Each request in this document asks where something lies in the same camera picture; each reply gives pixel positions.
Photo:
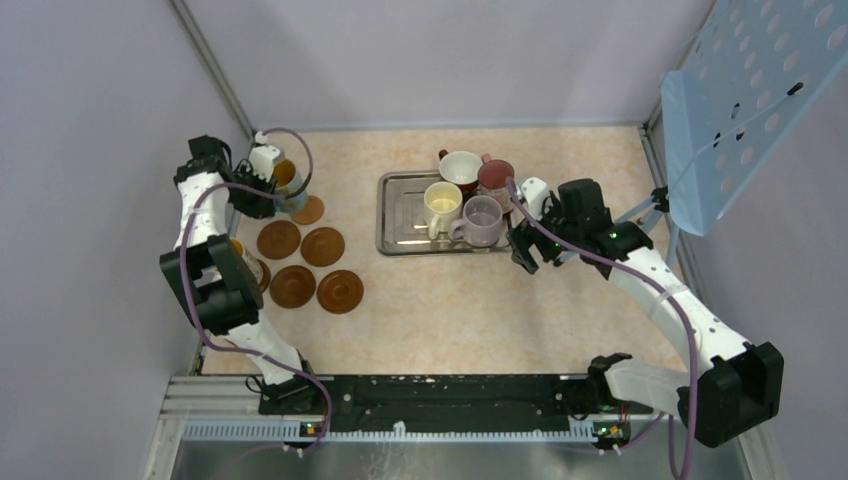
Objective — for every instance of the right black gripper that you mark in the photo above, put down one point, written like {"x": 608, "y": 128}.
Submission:
{"x": 521, "y": 240}

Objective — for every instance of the white floral family mug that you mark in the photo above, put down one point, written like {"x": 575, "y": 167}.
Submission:
{"x": 250, "y": 261}

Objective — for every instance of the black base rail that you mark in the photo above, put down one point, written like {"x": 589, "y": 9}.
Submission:
{"x": 439, "y": 403}

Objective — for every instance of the blue perforated stand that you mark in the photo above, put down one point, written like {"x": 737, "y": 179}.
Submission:
{"x": 736, "y": 89}

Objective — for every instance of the lilac ribbed mug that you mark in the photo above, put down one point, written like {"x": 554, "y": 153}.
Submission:
{"x": 480, "y": 224}

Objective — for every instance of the pink ghost mug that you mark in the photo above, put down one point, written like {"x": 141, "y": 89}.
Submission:
{"x": 492, "y": 181}

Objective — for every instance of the red white-inside mug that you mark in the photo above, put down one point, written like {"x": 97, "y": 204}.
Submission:
{"x": 460, "y": 168}

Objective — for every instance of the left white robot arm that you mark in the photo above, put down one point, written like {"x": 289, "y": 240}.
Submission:
{"x": 211, "y": 279}

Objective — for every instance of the blue butterfly mug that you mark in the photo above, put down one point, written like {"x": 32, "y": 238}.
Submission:
{"x": 288, "y": 181}

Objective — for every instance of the silver metal tray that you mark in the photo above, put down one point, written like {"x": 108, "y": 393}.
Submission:
{"x": 401, "y": 228}

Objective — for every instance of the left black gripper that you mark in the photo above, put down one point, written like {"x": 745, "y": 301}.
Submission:
{"x": 261, "y": 207}

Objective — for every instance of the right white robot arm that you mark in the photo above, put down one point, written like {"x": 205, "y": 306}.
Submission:
{"x": 729, "y": 385}

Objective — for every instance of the light brown coaster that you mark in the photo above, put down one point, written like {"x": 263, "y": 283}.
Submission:
{"x": 312, "y": 211}

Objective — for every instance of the cream white mug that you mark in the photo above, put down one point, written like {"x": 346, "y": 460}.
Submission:
{"x": 443, "y": 203}

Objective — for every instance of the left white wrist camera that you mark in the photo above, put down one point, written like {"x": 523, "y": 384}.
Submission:
{"x": 264, "y": 156}

